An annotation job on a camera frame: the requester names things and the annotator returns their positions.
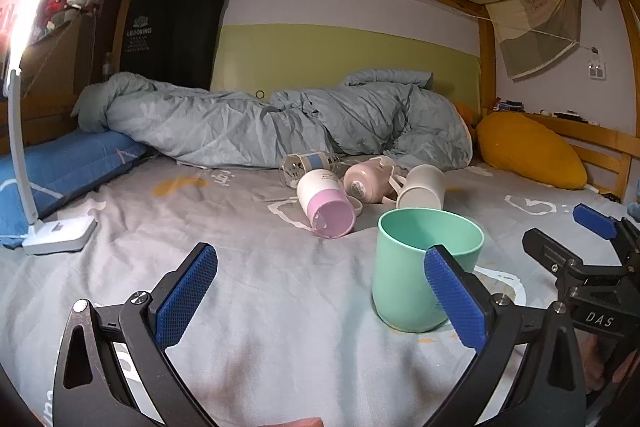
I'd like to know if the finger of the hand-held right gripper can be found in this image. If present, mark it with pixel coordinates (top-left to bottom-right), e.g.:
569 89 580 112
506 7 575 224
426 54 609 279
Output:
522 228 626 283
573 203 640 268

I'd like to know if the yellow pillow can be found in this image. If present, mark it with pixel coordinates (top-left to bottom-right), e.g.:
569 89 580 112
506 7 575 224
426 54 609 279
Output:
475 111 588 191

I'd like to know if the white mug with handle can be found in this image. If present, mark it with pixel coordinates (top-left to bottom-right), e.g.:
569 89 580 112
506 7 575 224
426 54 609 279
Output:
390 164 447 212

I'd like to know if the person's right hand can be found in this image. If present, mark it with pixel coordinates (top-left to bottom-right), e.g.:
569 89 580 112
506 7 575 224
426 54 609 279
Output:
582 334 640 390

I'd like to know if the white wall socket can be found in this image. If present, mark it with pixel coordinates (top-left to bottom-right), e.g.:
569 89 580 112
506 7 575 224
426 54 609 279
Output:
586 48 608 81

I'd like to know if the white desk lamp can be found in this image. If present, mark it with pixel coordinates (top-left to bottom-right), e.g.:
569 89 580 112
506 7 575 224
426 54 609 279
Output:
0 0 97 256

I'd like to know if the beige hanging cloth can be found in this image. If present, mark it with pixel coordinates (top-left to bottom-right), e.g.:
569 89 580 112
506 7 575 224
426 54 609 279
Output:
486 0 583 80

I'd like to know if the wooden bunk bed frame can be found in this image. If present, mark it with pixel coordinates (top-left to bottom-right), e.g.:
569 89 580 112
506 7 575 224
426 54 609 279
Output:
20 0 640 202

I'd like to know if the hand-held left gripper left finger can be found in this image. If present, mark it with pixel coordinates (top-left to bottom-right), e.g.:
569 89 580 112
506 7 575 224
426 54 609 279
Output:
52 243 221 427

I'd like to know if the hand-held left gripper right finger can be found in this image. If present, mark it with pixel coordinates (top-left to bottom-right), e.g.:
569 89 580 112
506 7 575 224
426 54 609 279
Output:
422 245 587 427

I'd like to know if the pink mug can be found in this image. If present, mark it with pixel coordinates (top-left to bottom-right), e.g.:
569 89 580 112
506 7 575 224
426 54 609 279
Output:
343 157 401 202

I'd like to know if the pile of small dark objects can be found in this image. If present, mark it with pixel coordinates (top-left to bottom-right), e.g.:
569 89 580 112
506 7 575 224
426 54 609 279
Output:
492 97 598 125

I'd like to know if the black hanging bag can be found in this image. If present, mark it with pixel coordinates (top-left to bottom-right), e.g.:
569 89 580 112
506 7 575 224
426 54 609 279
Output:
119 0 227 90

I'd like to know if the blue pillow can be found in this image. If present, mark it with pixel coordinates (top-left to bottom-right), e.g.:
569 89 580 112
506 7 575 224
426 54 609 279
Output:
0 129 151 249

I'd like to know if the white cup with pink base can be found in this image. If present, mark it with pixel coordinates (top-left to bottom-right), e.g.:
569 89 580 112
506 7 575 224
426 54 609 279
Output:
296 168 357 239

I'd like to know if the clear glass jar blue label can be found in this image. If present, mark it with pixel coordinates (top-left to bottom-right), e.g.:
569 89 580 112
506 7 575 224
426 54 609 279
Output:
279 151 343 188

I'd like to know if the mint green cup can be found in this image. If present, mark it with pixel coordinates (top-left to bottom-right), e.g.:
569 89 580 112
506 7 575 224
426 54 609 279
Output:
371 208 486 334

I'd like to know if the grey duvet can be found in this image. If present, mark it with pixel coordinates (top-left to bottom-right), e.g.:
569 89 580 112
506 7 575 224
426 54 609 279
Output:
71 68 474 170

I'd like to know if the grey printed bed sheet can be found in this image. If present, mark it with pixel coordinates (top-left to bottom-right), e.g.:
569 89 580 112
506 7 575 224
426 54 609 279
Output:
0 154 640 427

